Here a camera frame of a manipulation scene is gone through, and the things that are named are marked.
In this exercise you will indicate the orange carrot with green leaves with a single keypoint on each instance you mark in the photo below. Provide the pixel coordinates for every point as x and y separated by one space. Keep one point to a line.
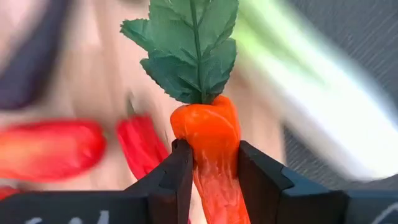
211 130

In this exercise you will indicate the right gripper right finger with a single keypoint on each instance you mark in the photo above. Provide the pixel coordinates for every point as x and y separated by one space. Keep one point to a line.
270 193

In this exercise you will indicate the dark grey woven placemat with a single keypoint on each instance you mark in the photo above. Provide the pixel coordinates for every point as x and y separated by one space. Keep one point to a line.
357 28

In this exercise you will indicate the red chili pepper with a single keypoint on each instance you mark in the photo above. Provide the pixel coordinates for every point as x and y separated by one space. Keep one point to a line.
140 143

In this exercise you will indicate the red and orange mango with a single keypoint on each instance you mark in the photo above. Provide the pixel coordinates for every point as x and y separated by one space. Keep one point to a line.
53 149

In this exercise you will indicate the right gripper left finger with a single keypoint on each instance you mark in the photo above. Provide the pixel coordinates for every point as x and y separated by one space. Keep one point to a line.
171 186

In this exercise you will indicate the dark purple eggplant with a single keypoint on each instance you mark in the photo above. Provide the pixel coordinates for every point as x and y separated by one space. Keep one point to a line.
25 68

